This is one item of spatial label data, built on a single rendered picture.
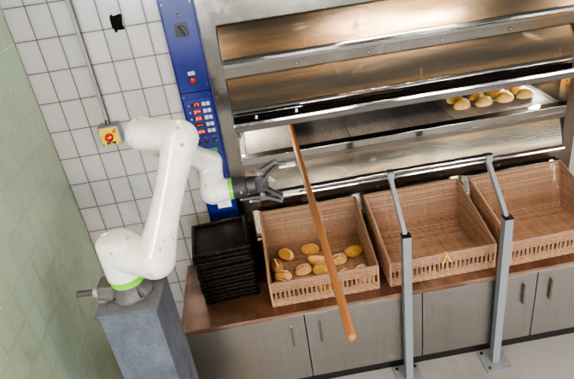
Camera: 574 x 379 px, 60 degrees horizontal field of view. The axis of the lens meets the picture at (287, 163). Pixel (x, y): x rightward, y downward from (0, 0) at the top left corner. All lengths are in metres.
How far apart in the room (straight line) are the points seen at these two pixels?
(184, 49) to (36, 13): 0.66
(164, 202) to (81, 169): 1.17
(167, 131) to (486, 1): 1.71
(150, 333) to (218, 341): 0.80
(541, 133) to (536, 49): 0.50
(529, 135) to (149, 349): 2.26
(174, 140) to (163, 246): 0.34
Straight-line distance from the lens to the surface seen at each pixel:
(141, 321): 1.86
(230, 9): 2.39
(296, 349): 2.72
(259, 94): 2.50
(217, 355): 2.71
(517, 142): 3.06
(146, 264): 1.64
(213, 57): 2.44
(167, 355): 1.97
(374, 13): 2.51
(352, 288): 2.57
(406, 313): 2.62
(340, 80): 2.54
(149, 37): 2.45
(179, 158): 1.64
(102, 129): 2.55
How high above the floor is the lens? 2.35
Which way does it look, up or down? 28 degrees down
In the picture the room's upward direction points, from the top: 8 degrees counter-clockwise
